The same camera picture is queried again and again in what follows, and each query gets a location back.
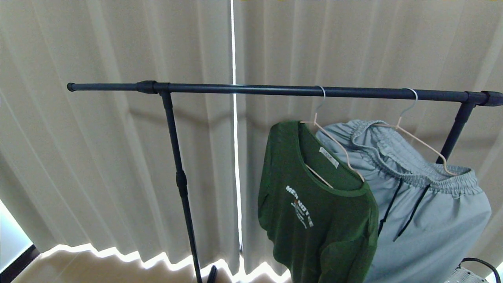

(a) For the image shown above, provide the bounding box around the black clothes rack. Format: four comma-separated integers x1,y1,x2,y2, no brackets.
67,81,503,283

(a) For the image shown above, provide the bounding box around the green short-sleeved shirt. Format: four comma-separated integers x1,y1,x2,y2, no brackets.
257,121,380,283

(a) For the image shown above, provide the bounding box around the white laundry basket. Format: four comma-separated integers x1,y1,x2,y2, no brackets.
444,257,501,283

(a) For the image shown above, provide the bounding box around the pale grey garment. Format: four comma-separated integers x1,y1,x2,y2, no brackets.
316,120,492,283

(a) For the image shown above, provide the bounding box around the pink clothes hanger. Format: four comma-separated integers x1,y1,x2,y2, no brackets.
300,86,366,189
371,88,460,176

